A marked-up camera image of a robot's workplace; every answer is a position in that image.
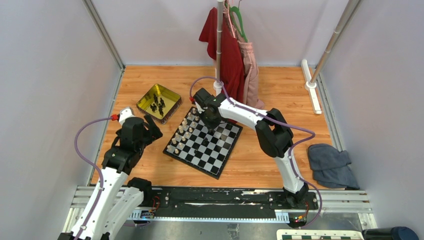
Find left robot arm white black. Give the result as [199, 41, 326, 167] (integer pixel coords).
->
[58, 107, 163, 240]

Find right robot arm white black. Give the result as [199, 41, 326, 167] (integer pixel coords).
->
[190, 88, 309, 209]

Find black pieces in tin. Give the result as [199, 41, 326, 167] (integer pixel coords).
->
[150, 93, 165, 117]

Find white chess pieces row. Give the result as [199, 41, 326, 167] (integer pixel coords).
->
[164, 107, 204, 158]

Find yellow square tin box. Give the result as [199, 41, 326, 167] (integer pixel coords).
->
[136, 84, 182, 125]

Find white clothes rack pole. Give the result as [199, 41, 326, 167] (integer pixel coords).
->
[213, 0, 225, 95]

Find black white chessboard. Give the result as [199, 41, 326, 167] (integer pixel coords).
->
[162, 120, 243, 179]

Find pink hanging garment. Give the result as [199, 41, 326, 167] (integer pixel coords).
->
[223, 0, 265, 109]

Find red hanging shirt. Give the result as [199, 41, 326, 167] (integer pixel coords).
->
[198, 7, 245, 102]

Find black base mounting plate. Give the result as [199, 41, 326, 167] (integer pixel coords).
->
[140, 186, 319, 220]

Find green clothes hanger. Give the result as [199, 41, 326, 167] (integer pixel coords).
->
[229, 6, 248, 42]

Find white rack foot bar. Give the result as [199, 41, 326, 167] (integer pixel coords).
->
[300, 59, 323, 115]

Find grey crumpled cloth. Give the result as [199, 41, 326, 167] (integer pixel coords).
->
[307, 143, 360, 190]

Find silver diagonal rack pole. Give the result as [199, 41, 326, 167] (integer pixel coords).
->
[311, 0, 362, 83]

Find dark blue object corner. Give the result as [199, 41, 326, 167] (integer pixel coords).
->
[361, 226, 419, 240]

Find aluminium frame rail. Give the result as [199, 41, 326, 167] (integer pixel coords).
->
[62, 185, 379, 231]

